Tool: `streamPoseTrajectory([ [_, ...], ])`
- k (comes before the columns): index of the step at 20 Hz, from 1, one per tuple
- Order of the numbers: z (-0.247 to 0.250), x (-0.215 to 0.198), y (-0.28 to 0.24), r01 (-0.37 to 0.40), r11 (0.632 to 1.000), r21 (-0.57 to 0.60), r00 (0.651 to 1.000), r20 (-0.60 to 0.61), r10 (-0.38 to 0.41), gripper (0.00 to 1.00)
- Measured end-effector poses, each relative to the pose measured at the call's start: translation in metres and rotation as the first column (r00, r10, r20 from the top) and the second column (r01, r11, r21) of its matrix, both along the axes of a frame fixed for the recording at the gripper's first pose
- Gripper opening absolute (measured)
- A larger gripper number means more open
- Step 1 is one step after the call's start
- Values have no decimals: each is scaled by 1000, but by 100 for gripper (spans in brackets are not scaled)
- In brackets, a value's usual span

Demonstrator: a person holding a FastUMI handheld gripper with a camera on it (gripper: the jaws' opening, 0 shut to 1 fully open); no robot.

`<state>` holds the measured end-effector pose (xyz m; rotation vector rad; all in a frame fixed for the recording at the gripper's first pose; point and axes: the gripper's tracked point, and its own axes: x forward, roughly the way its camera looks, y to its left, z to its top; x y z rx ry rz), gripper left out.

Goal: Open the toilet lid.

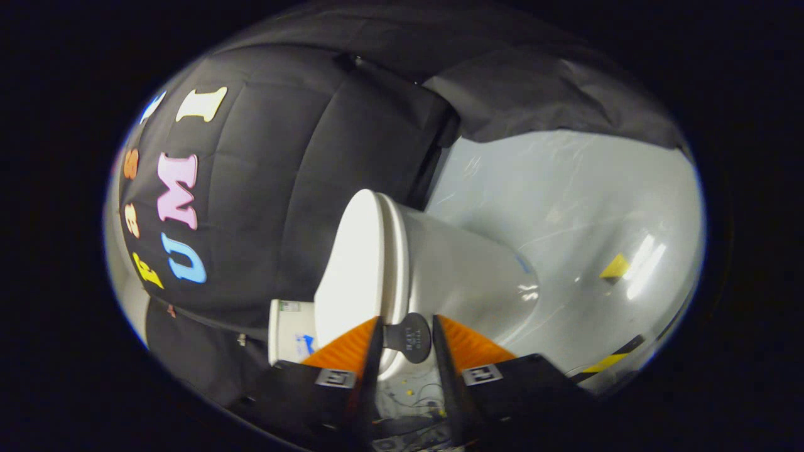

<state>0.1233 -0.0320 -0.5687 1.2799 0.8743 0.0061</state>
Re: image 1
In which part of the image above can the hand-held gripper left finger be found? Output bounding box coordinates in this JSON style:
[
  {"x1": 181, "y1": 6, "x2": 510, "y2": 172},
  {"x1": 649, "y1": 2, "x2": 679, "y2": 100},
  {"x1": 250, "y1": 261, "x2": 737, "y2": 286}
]
[{"x1": 229, "y1": 316, "x2": 384, "y2": 452}]

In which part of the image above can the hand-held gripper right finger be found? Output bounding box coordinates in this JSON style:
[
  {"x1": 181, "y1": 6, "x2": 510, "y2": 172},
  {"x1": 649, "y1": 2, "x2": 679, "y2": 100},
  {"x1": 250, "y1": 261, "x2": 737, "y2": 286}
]
[{"x1": 432, "y1": 314, "x2": 597, "y2": 448}]

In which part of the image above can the round dark lid pull tab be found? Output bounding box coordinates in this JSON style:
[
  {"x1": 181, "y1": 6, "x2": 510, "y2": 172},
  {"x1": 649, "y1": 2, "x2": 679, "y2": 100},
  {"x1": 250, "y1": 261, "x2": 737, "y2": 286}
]
[{"x1": 383, "y1": 313, "x2": 432, "y2": 364}]

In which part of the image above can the white toilet lid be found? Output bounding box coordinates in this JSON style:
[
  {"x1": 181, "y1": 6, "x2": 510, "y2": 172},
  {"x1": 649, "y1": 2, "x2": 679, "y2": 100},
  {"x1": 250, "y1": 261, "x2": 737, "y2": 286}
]
[{"x1": 314, "y1": 188, "x2": 409, "y2": 381}]

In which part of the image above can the white toilet body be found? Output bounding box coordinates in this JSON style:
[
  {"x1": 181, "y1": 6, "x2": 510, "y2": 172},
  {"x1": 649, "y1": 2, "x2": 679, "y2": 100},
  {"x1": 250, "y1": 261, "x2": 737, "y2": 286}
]
[{"x1": 269, "y1": 200, "x2": 541, "y2": 380}]

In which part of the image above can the yellow black striped floor tape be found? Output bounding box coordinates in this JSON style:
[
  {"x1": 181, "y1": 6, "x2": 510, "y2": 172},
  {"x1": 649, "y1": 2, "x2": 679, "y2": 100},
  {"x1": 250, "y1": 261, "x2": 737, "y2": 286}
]
[{"x1": 568, "y1": 335, "x2": 646, "y2": 384}]

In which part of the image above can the yellow floor tape piece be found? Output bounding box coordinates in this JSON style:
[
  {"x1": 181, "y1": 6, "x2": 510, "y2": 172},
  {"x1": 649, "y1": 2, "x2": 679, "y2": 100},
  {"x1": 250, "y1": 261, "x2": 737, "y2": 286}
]
[{"x1": 599, "y1": 253, "x2": 631, "y2": 281}]

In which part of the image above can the black backdrop cloth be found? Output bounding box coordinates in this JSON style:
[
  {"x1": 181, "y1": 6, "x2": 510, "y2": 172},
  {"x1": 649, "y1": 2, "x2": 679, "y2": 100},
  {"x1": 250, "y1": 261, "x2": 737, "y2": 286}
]
[{"x1": 118, "y1": 0, "x2": 692, "y2": 409}]

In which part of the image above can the tangle of thin cables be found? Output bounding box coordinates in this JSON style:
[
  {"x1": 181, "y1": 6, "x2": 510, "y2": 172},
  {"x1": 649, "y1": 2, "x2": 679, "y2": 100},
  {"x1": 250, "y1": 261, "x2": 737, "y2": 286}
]
[{"x1": 376, "y1": 370, "x2": 454, "y2": 452}]

